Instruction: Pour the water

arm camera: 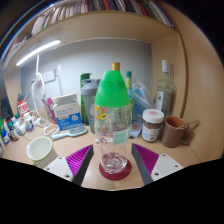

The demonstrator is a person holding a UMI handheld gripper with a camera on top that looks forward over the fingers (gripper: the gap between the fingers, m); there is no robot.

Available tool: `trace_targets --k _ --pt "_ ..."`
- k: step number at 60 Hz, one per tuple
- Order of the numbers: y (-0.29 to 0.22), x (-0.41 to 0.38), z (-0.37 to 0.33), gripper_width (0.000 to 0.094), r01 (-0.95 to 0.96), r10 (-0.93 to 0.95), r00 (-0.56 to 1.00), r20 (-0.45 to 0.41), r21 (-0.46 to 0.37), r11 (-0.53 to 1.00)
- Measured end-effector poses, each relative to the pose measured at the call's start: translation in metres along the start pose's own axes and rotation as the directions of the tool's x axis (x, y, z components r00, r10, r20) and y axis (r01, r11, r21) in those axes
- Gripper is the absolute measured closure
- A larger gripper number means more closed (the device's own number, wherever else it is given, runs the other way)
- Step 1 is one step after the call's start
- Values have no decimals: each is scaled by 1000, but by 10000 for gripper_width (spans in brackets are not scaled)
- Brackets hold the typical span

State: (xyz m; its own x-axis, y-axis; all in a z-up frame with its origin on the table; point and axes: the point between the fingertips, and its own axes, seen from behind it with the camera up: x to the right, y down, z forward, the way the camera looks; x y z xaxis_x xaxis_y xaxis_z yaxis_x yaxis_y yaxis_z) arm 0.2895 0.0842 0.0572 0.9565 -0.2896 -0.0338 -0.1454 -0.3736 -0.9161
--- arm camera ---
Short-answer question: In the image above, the grey shaker bottle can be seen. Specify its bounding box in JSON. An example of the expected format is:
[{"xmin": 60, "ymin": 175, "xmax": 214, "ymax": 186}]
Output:
[{"xmin": 81, "ymin": 78, "xmax": 101, "ymax": 134}]

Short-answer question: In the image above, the brown jar with white lid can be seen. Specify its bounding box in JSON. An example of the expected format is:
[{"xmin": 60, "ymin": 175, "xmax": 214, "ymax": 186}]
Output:
[{"xmin": 141, "ymin": 108, "xmax": 165, "ymax": 143}]

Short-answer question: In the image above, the white and blue carton box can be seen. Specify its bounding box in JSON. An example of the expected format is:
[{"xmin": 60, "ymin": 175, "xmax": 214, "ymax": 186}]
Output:
[{"xmin": 51, "ymin": 93, "xmax": 83, "ymax": 132}]

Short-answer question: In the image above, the white LED light bar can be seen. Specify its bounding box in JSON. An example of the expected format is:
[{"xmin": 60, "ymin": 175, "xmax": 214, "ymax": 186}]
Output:
[{"xmin": 15, "ymin": 39, "xmax": 62, "ymax": 67}]

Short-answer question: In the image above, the clear glass bottle white cap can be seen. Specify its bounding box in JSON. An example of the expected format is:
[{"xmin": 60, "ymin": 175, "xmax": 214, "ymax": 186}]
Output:
[{"xmin": 155, "ymin": 59, "xmax": 177, "ymax": 118}]

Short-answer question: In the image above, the bottle with teal cap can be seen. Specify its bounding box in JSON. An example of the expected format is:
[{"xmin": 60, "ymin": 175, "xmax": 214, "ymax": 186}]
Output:
[{"xmin": 125, "ymin": 70, "xmax": 134, "ymax": 111}]

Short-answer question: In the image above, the white cable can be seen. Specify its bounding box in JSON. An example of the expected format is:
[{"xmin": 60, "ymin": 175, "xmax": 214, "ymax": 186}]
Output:
[{"xmin": 25, "ymin": 71, "xmax": 62, "ymax": 136}]

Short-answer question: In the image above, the light blue hairbrush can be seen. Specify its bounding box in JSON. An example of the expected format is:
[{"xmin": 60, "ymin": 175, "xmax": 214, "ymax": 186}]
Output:
[{"xmin": 50, "ymin": 123, "xmax": 89, "ymax": 141}]

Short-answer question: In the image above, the flat round red coaster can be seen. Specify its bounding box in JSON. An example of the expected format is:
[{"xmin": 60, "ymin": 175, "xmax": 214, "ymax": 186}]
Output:
[{"xmin": 98, "ymin": 159, "xmax": 133, "ymax": 181}]

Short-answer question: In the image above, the white container with red label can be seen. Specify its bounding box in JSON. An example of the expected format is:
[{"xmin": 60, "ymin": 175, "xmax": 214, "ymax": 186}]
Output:
[{"xmin": 17, "ymin": 99, "xmax": 30, "ymax": 118}]

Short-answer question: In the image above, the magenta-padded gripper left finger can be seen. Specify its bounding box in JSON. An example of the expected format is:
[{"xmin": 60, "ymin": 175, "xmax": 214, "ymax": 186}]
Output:
[{"xmin": 43, "ymin": 143, "xmax": 95, "ymax": 186}]

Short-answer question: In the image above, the magenta pouch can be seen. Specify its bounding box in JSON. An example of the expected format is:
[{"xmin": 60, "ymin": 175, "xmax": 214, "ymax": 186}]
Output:
[{"xmin": 41, "ymin": 97, "xmax": 58, "ymax": 125}]

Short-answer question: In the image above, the wooden shelf unit with books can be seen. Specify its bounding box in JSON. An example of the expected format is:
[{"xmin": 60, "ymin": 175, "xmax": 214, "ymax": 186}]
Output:
[{"xmin": 0, "ymin": 0, "xmax": 191, "ymax": 121}]

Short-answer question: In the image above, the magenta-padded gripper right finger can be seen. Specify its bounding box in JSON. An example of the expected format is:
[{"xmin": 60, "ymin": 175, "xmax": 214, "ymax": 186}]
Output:
[{"xmin": 130, "ymin": 143, "xmax": 184, "ymax": 186}]

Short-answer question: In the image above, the blue pack in plastic bag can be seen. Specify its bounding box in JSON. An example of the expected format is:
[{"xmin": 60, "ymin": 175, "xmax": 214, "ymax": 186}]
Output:
[{"xmin": 131, "ymin": 79, "xmax": 156, "ymax": 139}]

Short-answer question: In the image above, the white mug with green handle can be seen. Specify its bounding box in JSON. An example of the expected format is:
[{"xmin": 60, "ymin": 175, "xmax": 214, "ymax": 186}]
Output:
[{"xmin": 26, "ymin": 135, "xmax": 59, "ymax": 169}]

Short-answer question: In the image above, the metal spoon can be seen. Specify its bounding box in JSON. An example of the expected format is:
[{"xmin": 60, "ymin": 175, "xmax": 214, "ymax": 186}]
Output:
[{"xmin": 176, "ymin": 119, "xmax": 201, "ymax": 130}]

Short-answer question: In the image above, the white wall socket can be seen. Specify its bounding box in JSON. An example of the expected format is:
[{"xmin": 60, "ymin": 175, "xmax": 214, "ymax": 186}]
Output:
[{"xmin": 42, "ymin": 69, "xmax": 56, "ymax": 83}]

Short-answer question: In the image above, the brown mug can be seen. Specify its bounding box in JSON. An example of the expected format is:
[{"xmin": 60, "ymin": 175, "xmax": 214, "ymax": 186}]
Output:
[{"xmin": 160, "ymin": 115, "xmax": 195, "ymax": 148}]

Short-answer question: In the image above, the clear bottle with green cap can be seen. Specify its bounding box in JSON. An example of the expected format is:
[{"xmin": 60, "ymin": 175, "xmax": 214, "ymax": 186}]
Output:
[{"xmin": 93, "ymin": 69, "xmax": 133, "ymax": 175}]

